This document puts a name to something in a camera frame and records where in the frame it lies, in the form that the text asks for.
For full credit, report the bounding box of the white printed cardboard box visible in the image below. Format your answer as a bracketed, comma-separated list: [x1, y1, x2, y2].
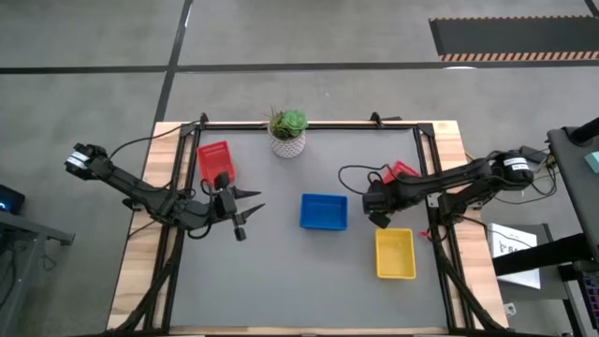
[486, 222, 542, 290]

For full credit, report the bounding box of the grey side desk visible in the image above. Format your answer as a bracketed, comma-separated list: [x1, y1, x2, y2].
[0, 209, 76, 337]

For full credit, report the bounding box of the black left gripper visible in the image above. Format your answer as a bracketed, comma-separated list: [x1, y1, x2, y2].
[212, 185, 267, 242]

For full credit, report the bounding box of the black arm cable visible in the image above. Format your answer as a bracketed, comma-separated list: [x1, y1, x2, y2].
[336, 163, 392, 196]
[107, 121, 202, 161]

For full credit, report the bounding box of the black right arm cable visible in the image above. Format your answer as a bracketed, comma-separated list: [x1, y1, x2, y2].
[336, 163, 392, 196]

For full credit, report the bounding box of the succulent in patterned white pot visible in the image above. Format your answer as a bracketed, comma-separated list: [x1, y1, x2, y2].
[266, 107, 310, 160]

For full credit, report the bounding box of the red slotted plastic basket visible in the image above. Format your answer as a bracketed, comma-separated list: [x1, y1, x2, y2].
[382, 159, 422, 185]
[196, 139, 238, 186]

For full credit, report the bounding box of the black side desk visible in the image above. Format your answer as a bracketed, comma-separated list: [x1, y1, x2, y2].
[546, 116, 599, 264]

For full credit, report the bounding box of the blue slotted plastic basket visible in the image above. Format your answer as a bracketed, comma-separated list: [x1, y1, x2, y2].
[299, 192, 350, 232]

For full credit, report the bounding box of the black power adapter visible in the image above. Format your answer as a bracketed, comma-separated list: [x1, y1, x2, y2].
[518, 145, 548, 166]

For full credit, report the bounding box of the yellow slotted plastic basket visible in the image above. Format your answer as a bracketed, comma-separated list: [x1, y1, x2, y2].
[374, 227, 417, 281]

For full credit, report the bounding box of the black hazard-striped floor mat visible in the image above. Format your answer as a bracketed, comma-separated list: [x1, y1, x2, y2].
[429, 15, 599, 64]

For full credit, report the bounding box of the black device with blue light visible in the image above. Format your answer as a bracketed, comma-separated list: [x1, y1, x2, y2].
[0, 183, 26, 217]

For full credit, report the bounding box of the black metal table frame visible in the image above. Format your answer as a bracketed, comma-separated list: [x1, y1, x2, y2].
[105, 111, 509, 337]

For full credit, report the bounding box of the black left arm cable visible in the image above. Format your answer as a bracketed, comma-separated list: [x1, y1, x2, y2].
[107, 121, 202, 161]

